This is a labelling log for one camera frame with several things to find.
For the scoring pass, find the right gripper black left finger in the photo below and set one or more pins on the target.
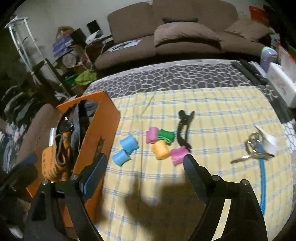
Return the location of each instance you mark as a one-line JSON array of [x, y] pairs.
[[45, 222]]

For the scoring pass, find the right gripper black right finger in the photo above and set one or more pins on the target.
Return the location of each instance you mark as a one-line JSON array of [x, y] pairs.
[[245, 220]]

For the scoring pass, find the key bunch with tag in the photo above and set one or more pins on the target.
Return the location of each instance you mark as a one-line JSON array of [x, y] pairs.
[[259, 145]]

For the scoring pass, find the blue thread spool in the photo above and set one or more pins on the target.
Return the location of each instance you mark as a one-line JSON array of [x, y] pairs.
[[129, 144], [121, 157]]

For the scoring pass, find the magenta thread spool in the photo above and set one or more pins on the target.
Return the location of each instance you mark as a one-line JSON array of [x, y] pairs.
[[177, 155]]

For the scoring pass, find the yellow thread spool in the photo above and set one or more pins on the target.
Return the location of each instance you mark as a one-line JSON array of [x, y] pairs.
[[160, 150]]

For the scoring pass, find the black hair claw clip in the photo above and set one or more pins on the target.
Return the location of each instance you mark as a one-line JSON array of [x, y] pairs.
[[185, 121]]

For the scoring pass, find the pink thread spool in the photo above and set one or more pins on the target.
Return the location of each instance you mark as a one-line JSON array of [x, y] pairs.
[[152, 135]]

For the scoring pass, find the orange printed sock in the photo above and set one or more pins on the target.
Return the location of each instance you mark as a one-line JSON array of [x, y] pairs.
[[56, 158]]

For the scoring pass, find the brown armrest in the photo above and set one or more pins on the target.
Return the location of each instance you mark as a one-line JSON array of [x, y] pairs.
[[34, 131]]

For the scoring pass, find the orange storage box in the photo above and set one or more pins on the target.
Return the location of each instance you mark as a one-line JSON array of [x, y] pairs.
[[101, 133]]

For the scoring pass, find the yellow checkered cloth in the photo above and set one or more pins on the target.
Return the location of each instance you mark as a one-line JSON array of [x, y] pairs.
[[151, 199]]

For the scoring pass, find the black sunglasses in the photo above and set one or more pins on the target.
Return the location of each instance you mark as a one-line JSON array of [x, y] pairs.
[[65, 124]]

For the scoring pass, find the grey cloth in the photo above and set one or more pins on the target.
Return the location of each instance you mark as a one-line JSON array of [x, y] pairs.
[[83, 114]]

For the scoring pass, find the green thread spool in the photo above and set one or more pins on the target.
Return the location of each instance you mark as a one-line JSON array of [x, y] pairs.
[[166, 136]]

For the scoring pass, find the green bag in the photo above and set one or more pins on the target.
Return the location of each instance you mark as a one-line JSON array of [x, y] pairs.
[[85, 78]]

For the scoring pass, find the white tissue box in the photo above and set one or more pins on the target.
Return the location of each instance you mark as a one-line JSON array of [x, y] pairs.
[[282, 83]]

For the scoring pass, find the black remote control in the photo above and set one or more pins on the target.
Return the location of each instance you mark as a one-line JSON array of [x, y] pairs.
[[250, 72]]

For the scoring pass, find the grey pebble pattern tablecloth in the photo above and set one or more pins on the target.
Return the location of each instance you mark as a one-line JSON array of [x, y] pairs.
[[171, 77]]

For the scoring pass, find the purple container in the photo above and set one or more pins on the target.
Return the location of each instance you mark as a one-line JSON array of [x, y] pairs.
[[268, 55]]

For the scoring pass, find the white paper on sofa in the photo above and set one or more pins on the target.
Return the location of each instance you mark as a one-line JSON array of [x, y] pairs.
[[126, 44]]

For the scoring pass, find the white pole rack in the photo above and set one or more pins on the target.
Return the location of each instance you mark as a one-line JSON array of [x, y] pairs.
[[12, 26]]

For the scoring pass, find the brown sofa cushion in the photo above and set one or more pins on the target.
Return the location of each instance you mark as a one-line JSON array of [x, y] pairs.
[[184, 31]]

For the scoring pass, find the brown sofa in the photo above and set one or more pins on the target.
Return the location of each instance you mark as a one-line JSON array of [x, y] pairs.
[[240, 36]]

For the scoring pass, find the red box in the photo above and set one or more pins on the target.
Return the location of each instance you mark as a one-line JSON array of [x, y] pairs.
[[259, 15]]

